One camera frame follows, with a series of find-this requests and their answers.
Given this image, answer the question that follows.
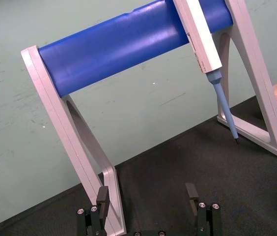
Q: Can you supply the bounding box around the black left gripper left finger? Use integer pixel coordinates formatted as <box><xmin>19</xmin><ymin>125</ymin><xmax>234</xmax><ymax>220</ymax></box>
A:
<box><xmin>77</xmin><ymin>185</ymin><xmax>110</xmax><ymax>236</ymax></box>

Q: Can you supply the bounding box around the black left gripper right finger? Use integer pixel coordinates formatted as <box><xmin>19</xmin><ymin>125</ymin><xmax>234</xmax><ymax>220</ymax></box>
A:
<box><xmin>185</xmin><ymin>182</ymin><xmax>223</xmax><ymax>236</ymax></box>

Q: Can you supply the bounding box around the black table cloth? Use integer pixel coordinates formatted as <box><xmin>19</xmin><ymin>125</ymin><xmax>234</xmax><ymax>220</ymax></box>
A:
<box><xmin>0</xmin><ymin>94</ymin><xmax>277</xmax><ymax>236</ymax></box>

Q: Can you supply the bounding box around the grey pipette stand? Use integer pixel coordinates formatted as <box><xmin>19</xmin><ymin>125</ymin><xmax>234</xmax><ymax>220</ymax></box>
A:
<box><xmin>21</xmin><ymin>0</ymin><xmax>277</xmax><ymax>235</ymax></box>

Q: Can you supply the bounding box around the blue cylinder bar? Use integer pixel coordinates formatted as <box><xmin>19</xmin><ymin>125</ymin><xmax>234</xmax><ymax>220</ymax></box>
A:
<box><xmin>37</xmin><ymin>0</ymin><xmax>234</xmax><ymax>96</ymax></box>

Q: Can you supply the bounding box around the white pipette with blue tip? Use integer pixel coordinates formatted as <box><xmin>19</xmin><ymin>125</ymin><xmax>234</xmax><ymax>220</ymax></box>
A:
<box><xmin>172</xmin><ymin>0</ymin><xmax>240</xmax><ymax>147</ymax></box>

